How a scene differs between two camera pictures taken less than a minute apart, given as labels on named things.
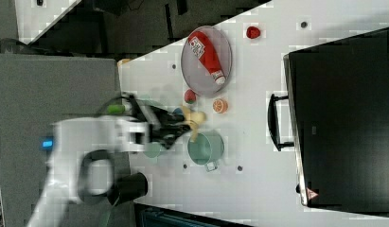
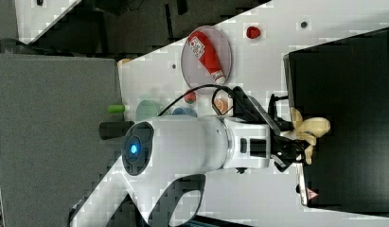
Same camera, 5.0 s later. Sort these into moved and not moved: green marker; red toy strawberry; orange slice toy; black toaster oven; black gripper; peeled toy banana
Moved: peeled toy banana; black gripper
Not moved: green marker; orange slice toy; red toy strawberry; black toaster oven
